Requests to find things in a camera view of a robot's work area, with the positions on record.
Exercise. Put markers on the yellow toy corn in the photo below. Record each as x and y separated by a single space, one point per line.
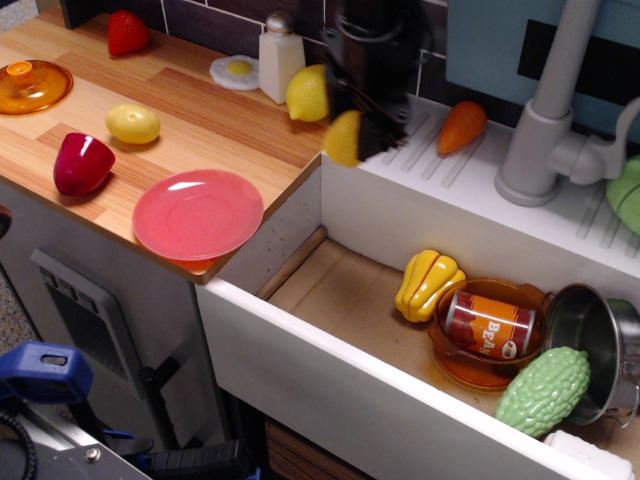
341 142

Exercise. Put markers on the white sponge block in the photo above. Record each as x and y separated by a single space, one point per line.
603 461

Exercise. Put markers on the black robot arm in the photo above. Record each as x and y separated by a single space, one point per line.
378 17

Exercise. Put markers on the yellow toy lemon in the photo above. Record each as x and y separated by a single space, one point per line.
306 96

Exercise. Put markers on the grey toy faucet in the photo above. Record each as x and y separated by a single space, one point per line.
543 146

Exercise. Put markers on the red beans can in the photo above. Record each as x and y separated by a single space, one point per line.
488 327

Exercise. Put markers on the white toy fried egg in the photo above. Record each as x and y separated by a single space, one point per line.
237 73

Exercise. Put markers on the white salt shaker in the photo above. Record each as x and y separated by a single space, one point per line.
281 56

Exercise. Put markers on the red toy bell pepper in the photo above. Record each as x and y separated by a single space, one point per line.
82 164

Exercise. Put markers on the orange toy carrot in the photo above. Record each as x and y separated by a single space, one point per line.
465 122

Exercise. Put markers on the blue clamp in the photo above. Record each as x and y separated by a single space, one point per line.
45 373

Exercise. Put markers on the pink plastic plate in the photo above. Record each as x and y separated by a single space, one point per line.
198 215

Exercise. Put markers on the orange transparent pot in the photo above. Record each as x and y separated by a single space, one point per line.
475 370

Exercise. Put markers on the red toy strawberry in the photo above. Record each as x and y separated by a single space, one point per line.
126 33

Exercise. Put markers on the stainless steel pot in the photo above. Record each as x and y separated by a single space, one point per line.
607 329

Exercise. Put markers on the orange transparent pot lid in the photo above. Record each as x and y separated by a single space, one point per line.
33 86

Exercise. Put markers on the green toy vegetable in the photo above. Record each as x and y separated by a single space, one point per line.
623 195

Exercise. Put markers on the yellow toy bell pepper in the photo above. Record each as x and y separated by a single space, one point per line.
426 276

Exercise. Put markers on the yellow toy potato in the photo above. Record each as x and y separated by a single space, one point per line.
132 123

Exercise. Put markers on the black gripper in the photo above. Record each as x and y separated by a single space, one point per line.
369 73

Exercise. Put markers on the green toy bitter melon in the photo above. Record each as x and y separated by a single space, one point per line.
545 392

